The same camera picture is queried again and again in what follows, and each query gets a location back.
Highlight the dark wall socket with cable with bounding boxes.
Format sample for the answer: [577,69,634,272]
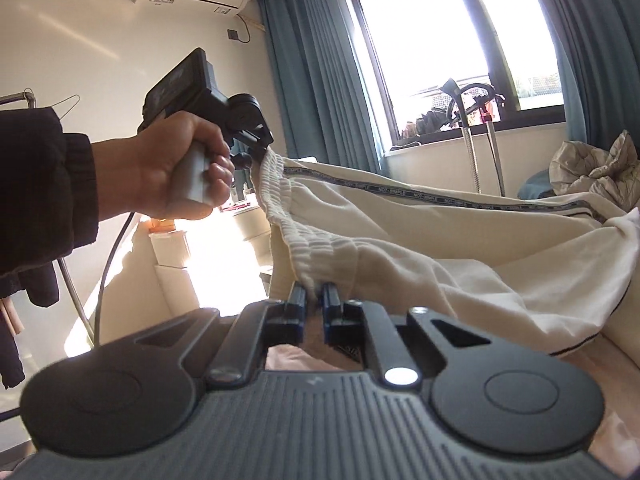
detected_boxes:
[226,14,252,44]

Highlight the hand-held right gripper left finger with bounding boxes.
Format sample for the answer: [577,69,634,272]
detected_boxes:
[135,282,307,387]

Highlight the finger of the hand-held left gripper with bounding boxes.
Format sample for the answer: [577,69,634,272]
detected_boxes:
[231,147,272,167]

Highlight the wire clothes hanger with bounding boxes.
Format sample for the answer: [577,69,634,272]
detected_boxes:
[49,94,82,122]

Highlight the teal curtain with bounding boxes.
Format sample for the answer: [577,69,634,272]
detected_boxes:
[519,0,640,161]
[256,0,387,177]

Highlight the blue pillow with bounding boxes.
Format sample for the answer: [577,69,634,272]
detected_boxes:
[516,169,557,201]

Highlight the pastel bed sheet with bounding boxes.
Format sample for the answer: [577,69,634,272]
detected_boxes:
[265,327,640,467]

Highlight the dark hanging clothes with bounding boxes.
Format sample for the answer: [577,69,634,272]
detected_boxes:
[0,259,62,391]

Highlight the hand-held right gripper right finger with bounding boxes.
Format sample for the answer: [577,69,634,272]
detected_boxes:
[320,283,494,389]

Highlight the person's left hand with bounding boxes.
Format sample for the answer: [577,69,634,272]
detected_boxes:
[90,111,236,224]

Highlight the metal clothes rack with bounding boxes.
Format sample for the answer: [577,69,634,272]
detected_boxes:
[0,90,37,110]

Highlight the crumpled beige quilt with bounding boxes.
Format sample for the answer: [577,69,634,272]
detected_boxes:
[549,129,640,213]

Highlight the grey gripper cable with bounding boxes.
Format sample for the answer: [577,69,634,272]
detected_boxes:
[91,211,137,352]

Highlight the window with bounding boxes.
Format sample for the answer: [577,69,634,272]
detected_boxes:
[336,0,569,155]

